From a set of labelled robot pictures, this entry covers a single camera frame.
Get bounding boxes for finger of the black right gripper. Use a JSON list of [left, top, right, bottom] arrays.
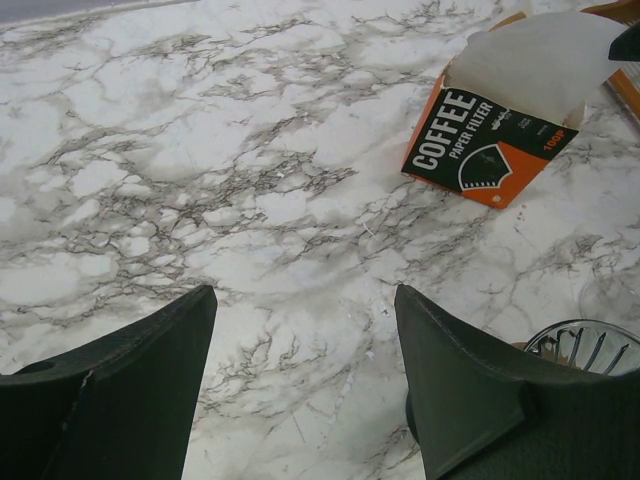
[[608, 24, 640, 62]]

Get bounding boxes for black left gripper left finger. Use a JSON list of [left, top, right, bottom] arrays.
[[1, 285, 217, 479]]

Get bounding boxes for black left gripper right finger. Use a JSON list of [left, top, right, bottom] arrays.
[[395, 285, 639, 479]]

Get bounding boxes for grey ribbed glass dripper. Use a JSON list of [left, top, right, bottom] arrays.
[[527, 320, 639, 376]]

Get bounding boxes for round wooden dripper base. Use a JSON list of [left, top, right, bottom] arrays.
[[512, 342, 569, 366]]

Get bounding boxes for coffee paper filter box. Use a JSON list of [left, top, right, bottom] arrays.
[[401, 70, 586, 209]]

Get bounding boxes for orange wooden rack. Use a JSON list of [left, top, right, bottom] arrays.
[[582, 0, 639, 119]]

